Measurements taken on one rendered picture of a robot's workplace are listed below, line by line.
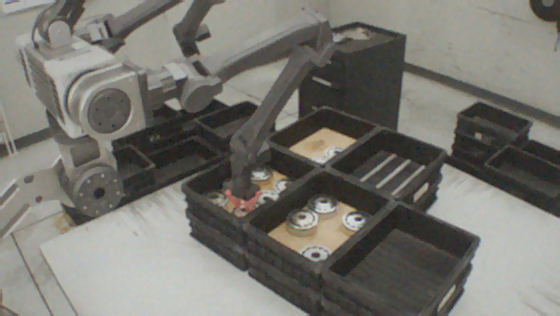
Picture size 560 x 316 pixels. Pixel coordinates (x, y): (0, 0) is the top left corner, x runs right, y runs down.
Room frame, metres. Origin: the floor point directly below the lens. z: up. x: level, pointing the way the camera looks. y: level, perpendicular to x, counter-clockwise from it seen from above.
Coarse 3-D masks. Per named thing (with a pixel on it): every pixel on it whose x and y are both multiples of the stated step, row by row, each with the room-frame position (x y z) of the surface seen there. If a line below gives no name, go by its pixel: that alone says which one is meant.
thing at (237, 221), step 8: (288, 152) 1.49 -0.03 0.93; (224, 160) 1.45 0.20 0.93; (304, 160) 1.44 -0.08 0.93; (208, 168) 1.40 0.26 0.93; (200, 176) 1.35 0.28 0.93; (304, 176) 1.34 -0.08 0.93; (184, 184) 1.30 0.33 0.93; (296, 184) 1.29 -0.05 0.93; (184, 192) 1.28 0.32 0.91; (192, 192) 1.26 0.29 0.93; (280, 192) 1.25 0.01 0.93; (200, 200) 1.22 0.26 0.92; (208, 200) 1.21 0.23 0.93; (272, 200) 1.20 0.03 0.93; (208, 208) 1.20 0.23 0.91; (216, 208) 1.17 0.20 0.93; (256, 208) 1.17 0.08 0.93; (224, 216) 1.14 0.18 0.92; (232, 216) 1.13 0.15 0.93; (248, 216) 1.13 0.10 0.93; (240, 224) 1.11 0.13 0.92
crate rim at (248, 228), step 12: (324, 168) 1.38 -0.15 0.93; (348, 180) 1.30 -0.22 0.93; (288, 192) 1.25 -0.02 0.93; (372, 192) 1.24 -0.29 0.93; (252, 216) 1.13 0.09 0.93; (252, 228) 1.07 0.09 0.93; (360, 228) 1.06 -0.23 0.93; (264, 240) 1.03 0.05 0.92; (276, 240) 1.01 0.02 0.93; (348, 240) 1.00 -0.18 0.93; (288, 252) 0.97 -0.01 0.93; (336, 252) 0.96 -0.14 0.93; (300, 264) 0.94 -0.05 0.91; (312, 264) 0.91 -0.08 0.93; (324, 264) 0.91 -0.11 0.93
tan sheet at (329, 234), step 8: (304, 208) 1.29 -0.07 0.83; (344, 208) 1.28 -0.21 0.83; (352, 208) 1.28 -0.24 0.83; (336, 216) 1.24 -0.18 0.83; (280, 224) 1.21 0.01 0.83; (320, 224) 1.20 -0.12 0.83; (328, 224) 1.20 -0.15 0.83; (336, 224) 1.20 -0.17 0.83; (272, 232) 1.17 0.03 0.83; (280, 232) 1.17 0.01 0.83; (288, 232) 1.16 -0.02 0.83; (320, 232) 1.16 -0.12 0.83; (328, 232) 1.16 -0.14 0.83; (336, 232) 1.16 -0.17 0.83; (280, 240) 1.13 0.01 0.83; (288, 240) 1.13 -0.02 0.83; (296, 240) 1.13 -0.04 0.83; (304, 240) 1.12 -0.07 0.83; (312, 240) 1.12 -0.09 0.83; (320, 240) 1.12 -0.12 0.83; (328, 240) 1.12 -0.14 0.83; (336, 240) 1.12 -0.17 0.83; (344, 240) 1.12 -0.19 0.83; (296, 248) 1.09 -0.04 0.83; (328, 248) 1.08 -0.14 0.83
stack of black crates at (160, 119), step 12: (168, 108) 2.65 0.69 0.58; (156, 120) 2.67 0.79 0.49; (168, 120) 2.46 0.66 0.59; (180, 120) 2.53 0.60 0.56; (144, 132) 2.36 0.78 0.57; (156, 132) 2.42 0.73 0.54; (168, 132) 2.47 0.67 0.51; (180, 132) 2.51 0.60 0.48; (120, 144) 2.36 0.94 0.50; (132, 144) 2.31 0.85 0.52; (144, 144) 2.36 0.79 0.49; (156, 144) 2.40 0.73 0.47; (168, 144) 2.46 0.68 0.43
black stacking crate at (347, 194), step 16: (320, 176) 1.36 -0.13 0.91; (304, 192) 1.30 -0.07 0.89; (320, 192) 1.36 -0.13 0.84; (336, 192) 1.33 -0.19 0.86; (352, 192) 1.29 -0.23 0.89; (368, 192) 1.25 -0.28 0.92; (272, 208) 1.18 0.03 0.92; (288, 208) 1.24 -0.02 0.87; (368, 208) 1.24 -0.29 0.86; (256, 224) 1.13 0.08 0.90; (272, 224) 1.18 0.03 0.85; (256, 240) 1.07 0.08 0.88; (256, 256) 1.06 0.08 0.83; (272, 256) 1.02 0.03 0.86; (288, 272) 0.98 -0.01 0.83; (304, 272) 0.94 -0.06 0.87; (320, 288) 0.92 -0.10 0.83
